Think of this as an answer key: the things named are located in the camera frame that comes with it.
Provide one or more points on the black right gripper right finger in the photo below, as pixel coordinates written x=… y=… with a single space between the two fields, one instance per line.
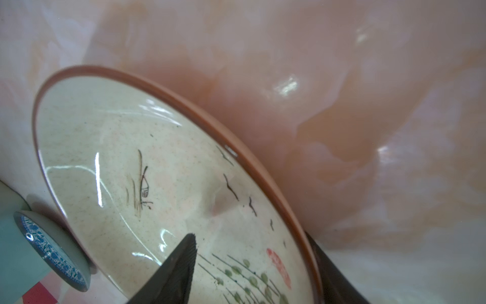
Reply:
x=336 y=288

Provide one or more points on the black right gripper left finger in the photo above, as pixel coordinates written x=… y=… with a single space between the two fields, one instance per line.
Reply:
x=172 y=282

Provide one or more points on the blue green patterned plate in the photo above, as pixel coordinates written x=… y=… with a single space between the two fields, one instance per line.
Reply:
x=56 y=247

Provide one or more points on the cream plate with grass motif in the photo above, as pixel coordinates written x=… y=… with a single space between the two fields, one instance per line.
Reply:
x=133 y=168

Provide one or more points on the mint green plastic bin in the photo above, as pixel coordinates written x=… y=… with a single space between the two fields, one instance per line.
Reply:
x=21 y=266

